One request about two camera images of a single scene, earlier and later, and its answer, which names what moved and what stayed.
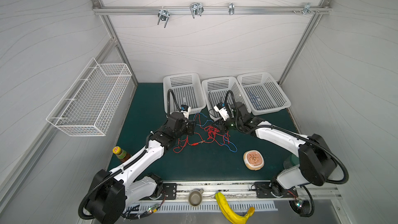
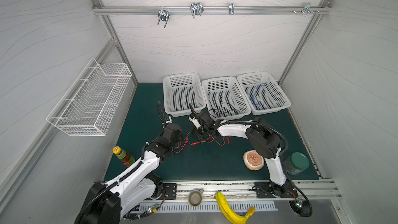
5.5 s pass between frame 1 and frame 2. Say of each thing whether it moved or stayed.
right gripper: moved
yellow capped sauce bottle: stayed
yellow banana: stayed
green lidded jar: stayed
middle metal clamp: stayed
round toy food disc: stayed
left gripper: moved
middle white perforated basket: stayed
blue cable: moved
